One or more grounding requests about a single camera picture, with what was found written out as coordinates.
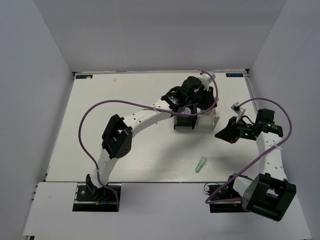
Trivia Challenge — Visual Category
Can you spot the left blue table label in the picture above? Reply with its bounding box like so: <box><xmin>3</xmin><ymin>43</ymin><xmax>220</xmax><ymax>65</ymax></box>
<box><xmin>75</xmin><ymin>74</ymin><xmax>93</xmax><ymax>79</ymax></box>

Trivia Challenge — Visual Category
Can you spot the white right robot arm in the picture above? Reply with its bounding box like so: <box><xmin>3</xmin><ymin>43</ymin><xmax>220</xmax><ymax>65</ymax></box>
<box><xmin>210</xmin><ymin>106</ymin><xmax>297</xmax><ymax>222</ymax></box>

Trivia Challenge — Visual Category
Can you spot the white slotted organizer container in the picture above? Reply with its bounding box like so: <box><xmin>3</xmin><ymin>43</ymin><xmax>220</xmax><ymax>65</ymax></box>
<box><xmin>195</xmin><ymin>106</ymin><xmax>220</xmax><ymax>131</ymax></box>

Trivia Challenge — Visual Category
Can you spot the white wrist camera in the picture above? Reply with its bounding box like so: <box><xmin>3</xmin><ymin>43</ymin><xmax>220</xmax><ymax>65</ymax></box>
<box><xmin>231</xmin><ymin>102</ymin><xmax>246</xmax><ymax>123</ymax></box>
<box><xmin>197</xmin><ymin>72</ymin><xmax>216</xmax><ymax>90</ymax></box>

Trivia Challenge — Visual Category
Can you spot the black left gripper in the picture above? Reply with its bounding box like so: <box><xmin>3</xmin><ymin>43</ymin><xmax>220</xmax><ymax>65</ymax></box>
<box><xmin>185</xmin><ymin>83</ymin><xmax>217</xmax><ymax>111</ymax></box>

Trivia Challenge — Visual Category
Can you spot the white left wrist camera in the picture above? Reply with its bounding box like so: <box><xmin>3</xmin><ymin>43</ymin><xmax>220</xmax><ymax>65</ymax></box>
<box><xmin>197</xmin><ymin>72</ymin><xmax>216</xmax><ymax>90</ymax></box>

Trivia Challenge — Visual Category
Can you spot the blue table label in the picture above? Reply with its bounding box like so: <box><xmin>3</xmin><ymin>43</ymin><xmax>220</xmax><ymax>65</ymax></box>
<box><xmin>225</xmin><ymin>73</ymin><xmax>244</xmax><ymax>78</ymax></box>
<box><xmin>75</xmin><ymin>74</ymin><xmax>93</xmax><ymax>79</ymax></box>

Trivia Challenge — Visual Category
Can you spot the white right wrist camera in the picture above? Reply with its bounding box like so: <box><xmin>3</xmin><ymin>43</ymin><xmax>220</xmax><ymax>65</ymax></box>
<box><xmin>231</xmin><ymin>102</ymin><xmax>246</xmax><ymax>123</ymax></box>

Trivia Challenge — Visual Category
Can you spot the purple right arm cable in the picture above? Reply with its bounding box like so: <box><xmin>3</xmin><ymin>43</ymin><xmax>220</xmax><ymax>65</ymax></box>
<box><xmin>204</xmin><ymin>97</ymin><xmax>294</xmax><ymax>205</ymax></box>

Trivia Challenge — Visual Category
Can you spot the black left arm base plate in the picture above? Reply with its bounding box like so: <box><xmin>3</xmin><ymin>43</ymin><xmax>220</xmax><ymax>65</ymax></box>
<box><xmin>72</xmin><ymin>184</ymin><xmax>118</xmax><ymax>213</ymax></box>

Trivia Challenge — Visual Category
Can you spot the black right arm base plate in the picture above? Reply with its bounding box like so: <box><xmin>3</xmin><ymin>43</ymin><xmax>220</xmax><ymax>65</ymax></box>
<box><xmin>209</xmin><ymin>187</ymin><xmax>246</xmax><ymax>214</ymax></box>

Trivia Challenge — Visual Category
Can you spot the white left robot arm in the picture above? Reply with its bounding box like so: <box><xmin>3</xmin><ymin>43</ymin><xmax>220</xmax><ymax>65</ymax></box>
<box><xmin>86</xmin><ymin>71</ymin><xmax>218</xmax><ymax>200</ymax></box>

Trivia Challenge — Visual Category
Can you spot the black organizer container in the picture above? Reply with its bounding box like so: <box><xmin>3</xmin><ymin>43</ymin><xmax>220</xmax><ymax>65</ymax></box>
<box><xmin>173</xmin><ymin>105</ymin><xmax>197</xmax><ymax>130</ymax></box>

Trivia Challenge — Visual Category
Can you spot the right blue table label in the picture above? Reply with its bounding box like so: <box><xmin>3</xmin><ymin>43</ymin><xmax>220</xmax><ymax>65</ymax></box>
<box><xmin>225</xmin><ymin>73</ymin><xmax>244</xmax><ymax>78</ymax></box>

